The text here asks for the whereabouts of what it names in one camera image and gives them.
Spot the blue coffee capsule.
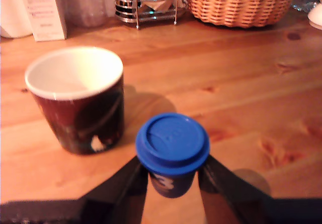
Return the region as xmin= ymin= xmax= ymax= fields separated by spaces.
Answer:
xmin=135 ymin=112 xmax=210 ymax=199

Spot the dark patterned coffee mug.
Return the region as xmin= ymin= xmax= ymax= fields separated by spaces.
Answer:
xmin=24 ymin=46 xmax=125 ymax=156

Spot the white printed carton box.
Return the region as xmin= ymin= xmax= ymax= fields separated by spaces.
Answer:
xmin=16 ymin=0 xmax=68 ymax=42

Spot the woven wicker basket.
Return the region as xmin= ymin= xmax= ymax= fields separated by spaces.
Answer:
xmin=187 ymin=0 xmax=298 ymax=29

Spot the white insulated bottle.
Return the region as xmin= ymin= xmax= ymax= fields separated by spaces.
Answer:
xmin=0 ymin=0 xmax=33 ymax=39

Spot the chrome wire utensil rack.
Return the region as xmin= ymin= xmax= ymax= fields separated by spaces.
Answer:
xmin=112 ymin=0 xmax=190 ymax=30

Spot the small white round camera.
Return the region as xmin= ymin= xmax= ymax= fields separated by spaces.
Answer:
xmin=307 ymin=0 xmax=322 ymax=30

